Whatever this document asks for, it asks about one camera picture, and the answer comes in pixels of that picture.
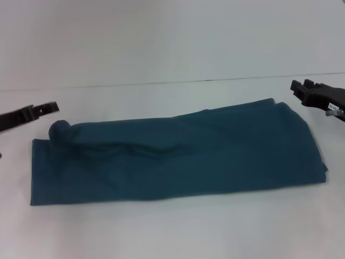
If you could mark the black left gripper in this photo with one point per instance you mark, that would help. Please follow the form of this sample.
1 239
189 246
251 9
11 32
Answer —
12 120

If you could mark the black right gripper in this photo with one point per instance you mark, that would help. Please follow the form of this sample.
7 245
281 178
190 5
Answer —
326 95

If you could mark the teal blue FREE t-shirt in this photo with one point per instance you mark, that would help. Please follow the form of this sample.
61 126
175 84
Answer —
188 156

